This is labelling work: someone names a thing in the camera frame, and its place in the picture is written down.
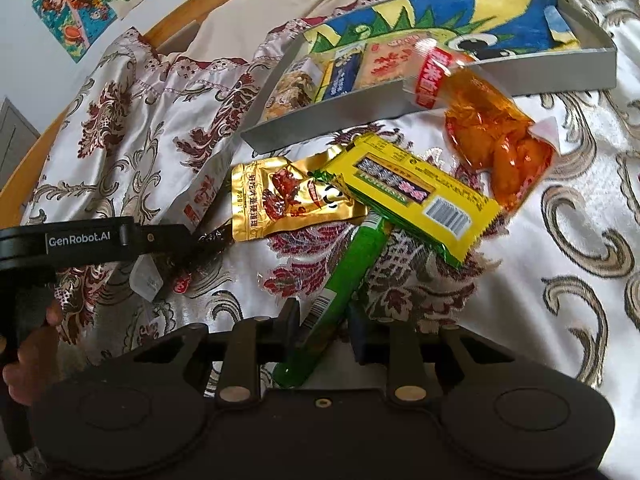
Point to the green stick snack packet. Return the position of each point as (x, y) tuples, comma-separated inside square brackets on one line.
[(345, 280)]

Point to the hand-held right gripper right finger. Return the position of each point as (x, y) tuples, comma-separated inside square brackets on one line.
[(361, 340)]

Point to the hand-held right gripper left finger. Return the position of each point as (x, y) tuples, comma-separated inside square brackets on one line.
[(289, 320)]

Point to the cream pillow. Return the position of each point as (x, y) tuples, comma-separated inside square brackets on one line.
[(240, 25)]

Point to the grey door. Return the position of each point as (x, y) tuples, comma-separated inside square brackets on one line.
[(17, 140)]

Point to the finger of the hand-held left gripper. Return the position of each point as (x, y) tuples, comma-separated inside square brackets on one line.
[(170, 241)]

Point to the clear nut snack packet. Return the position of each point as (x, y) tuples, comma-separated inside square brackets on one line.
[(290, 90)]

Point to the orange-haired child wall drawing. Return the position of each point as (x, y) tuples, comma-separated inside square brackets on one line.
[(70, 10)]

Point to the blue and yellow snack packet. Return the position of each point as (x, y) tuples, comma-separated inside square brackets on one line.
[(342, 77)]

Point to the grey box with painted lining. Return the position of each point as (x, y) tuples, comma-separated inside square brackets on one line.
[(350, 105)]

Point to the gold snack packet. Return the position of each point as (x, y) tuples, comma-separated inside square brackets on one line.
[(280, 200)]

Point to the clear rice cake packet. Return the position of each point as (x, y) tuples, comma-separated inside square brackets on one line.
[(385, 65)]

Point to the white snack packet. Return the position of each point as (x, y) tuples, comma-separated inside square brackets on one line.
[(205, 190)]

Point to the floral satin blanket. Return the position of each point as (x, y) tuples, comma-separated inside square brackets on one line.
[(575, 260)]

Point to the clear orange snack packet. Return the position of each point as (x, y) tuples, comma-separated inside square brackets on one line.
[(500, 145)]

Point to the person's left hand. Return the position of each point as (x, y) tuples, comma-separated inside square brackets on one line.
[(35, 360)]

